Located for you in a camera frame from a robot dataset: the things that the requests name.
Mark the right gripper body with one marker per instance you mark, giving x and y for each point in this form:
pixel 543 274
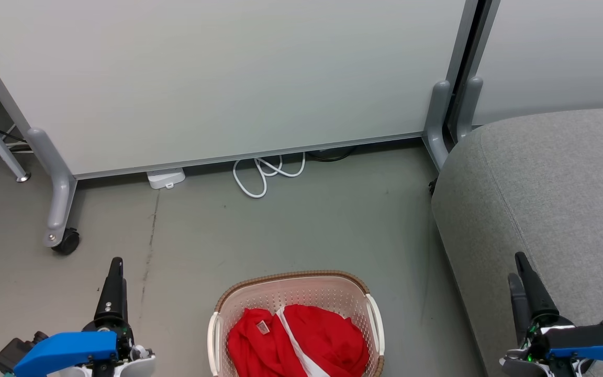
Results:
pixel 532 345

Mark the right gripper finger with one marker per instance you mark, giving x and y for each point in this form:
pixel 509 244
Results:
pixel 518 309
pixel 538 301

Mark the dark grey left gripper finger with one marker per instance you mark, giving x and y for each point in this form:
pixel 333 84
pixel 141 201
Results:
pixel 113 303

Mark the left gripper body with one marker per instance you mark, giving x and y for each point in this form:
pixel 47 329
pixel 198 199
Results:
pixel 136 361

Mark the red garment with white trim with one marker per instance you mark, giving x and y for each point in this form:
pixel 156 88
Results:
pixel 333 340

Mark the grey fabric sofa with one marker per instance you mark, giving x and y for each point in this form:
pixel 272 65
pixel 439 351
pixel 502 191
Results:
pixel 542 199

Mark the black caster wheel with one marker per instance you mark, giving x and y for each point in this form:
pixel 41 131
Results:
pixel 67 243

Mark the red garment with white tag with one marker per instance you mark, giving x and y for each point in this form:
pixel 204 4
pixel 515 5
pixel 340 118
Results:
pixel 249 345

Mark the white power adapter box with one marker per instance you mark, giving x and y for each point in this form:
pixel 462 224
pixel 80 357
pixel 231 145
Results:
pixel 165 178

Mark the grey partition leg with caster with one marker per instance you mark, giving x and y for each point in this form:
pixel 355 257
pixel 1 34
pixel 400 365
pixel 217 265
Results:
pixel 58 178

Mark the small black caster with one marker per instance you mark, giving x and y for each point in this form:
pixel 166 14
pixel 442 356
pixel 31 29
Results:
pixel 433 187

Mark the beige perforated laundry basket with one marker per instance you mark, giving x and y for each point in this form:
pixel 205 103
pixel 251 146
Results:
pixel 301 290

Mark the grey upright partition foot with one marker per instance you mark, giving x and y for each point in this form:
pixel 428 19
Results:
pixel 437 120
pixel 469 104

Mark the narrow white partition panel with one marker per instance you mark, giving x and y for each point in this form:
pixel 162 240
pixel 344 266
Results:
pixel 568 52

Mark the large white partition panel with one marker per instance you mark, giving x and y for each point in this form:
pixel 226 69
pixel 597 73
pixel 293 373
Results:
pixel 228 78

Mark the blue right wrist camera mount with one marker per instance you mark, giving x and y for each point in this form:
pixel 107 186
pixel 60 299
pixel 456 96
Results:
pixel 584 337

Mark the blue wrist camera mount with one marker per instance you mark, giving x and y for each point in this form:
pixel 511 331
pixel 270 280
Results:
pixel 66 348
pixel 584 337

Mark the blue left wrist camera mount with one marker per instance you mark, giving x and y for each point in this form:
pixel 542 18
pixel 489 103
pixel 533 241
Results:
pixel 66 348

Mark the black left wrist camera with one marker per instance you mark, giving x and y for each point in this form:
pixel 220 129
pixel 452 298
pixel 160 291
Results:
pixel 11 353

